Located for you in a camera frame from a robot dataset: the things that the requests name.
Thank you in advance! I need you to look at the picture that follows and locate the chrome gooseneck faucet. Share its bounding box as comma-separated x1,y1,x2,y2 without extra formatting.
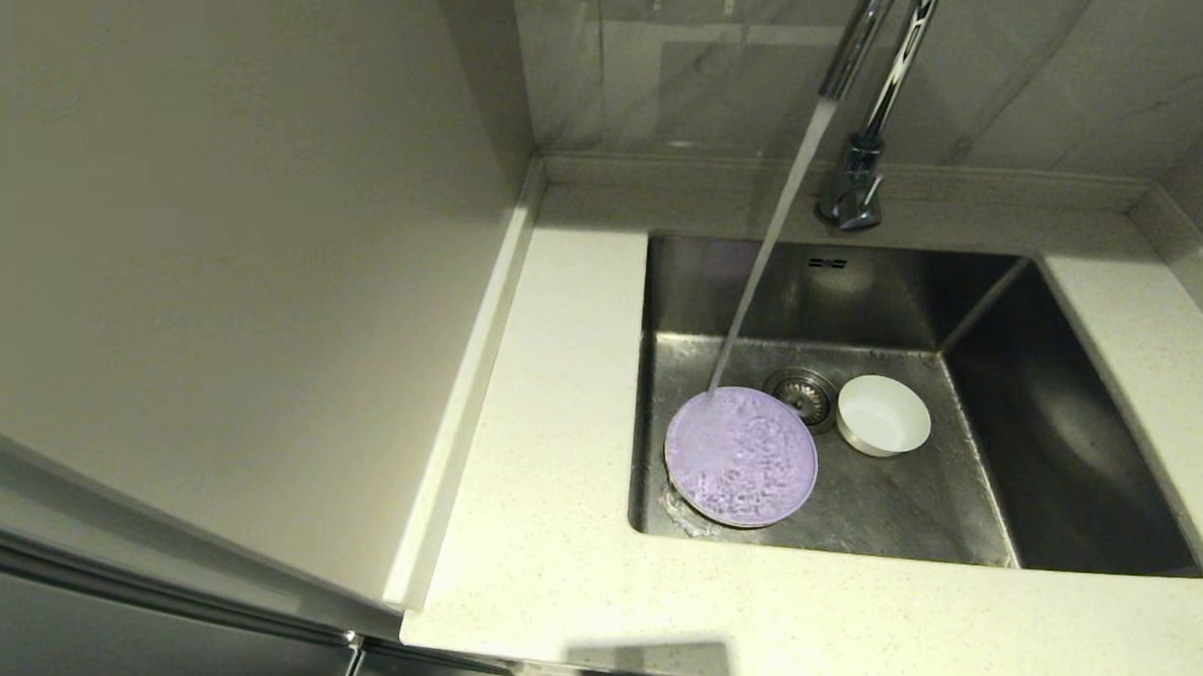
810,0,961,234

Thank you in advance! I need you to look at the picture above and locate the white bowl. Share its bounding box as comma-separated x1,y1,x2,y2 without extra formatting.
835,372,935,461

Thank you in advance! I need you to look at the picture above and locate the stainless steel sink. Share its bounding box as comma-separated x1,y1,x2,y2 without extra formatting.
618,207,1203,600

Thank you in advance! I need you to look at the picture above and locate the round metal drain strainer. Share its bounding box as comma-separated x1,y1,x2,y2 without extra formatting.
763,365,844,435

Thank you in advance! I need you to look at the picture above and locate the steel appliance door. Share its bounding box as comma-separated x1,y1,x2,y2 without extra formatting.
0,516,519,676

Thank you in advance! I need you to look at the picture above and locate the beige tall cabinet side panel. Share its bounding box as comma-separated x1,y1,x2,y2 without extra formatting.
0,0,557,630

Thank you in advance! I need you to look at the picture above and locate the purple plastic plate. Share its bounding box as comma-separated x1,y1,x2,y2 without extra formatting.
662,383,822,533

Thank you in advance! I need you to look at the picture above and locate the running water stream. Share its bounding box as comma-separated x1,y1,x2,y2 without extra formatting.
697,96,850,395

